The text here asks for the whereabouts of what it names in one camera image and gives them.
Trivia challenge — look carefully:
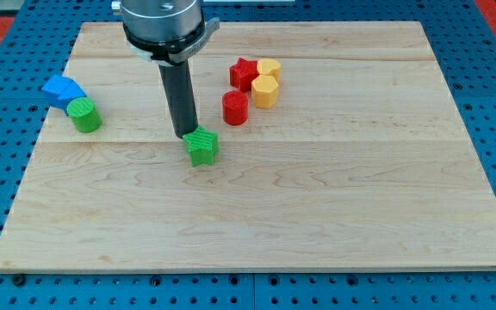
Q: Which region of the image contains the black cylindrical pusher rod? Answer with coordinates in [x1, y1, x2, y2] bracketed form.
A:
[158, 61, 198, 139]

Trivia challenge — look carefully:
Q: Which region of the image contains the green star block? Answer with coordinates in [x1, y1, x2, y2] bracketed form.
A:
[183, 126, 219, 167]

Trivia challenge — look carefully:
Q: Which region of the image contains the red star block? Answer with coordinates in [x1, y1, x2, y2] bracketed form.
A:
[229, 58, 259, 92]

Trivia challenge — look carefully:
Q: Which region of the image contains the light wooden board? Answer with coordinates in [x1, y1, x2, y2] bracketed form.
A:
[0, 22, 496, 275]

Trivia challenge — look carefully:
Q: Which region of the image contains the red cylinder block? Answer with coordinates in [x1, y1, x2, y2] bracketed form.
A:
[221, 90, 248, 126]

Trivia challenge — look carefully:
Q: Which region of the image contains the yellow hexagon block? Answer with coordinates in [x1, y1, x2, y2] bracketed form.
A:
[251, 75, 279, 109]

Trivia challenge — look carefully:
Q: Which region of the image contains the yellow rounded block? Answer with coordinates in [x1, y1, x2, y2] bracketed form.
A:
[257, 59, 282, 82]

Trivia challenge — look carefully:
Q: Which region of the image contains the green cylinder block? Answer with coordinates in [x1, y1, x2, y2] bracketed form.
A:
[66, 97, 102, 133]

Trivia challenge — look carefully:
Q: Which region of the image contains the blue triangle block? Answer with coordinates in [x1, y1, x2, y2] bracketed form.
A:
[55, 80, 87, 115]

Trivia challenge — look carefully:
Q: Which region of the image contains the blue cube block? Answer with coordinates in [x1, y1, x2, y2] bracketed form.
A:
[41, 75, 72, 109]

